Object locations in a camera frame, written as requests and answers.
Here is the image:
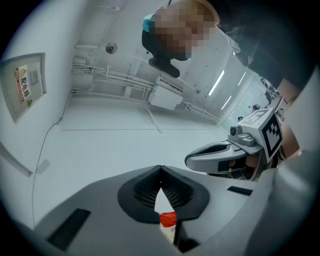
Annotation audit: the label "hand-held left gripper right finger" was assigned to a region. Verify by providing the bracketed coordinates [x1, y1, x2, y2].
[161, 164, 258, 256]

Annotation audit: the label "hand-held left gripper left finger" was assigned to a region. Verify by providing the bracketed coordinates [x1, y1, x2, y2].
[24, 164, 176, 256]

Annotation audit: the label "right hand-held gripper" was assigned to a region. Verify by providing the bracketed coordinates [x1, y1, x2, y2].
[184, 107, 285, 174]

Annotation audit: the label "person's right forearm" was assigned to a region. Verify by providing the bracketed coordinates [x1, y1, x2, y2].
[274, 78, 302, 160]

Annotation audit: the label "person's right hand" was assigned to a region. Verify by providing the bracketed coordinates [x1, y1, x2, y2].
[229, 153, 261, 180]

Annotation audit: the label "cream bucket with orange liner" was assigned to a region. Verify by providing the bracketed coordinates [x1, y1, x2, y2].
[159, 211, 177, 245]

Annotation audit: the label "white air conditioner unit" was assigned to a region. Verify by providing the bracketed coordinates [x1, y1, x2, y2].
[147, 74, 185, 111]

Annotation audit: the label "white ceiling pipes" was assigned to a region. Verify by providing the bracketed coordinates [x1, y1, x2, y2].
[71, 56, 156, 101]

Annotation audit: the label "person's head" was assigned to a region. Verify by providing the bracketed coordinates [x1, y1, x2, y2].
[152, 0, 221, 61]

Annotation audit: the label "person's black shirt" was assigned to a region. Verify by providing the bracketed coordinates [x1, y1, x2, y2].
[216, 0, 315, 90]

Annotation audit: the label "round ceiling smoke detector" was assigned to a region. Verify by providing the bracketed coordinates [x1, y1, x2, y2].
[105, 42, 119, 55]

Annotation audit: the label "white cable duct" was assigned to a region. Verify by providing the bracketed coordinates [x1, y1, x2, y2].
[144, 105, 163, 135]

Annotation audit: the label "small grey wall plate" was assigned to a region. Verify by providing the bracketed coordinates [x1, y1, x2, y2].
[36, 159, 51, 175]

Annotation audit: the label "thin grey wall cable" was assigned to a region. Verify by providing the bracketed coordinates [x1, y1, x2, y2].
[31, 89, 74, 230]

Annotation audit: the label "grey wall trunking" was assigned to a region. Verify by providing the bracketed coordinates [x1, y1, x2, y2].
[0, 141, 34, 178]

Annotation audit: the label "teal hair tie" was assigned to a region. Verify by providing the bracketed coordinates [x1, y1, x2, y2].
[142, 13, 156, 32]

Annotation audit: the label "grey electrical wall panel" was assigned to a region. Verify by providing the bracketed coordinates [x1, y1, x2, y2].
[0, 52, 48, 124]

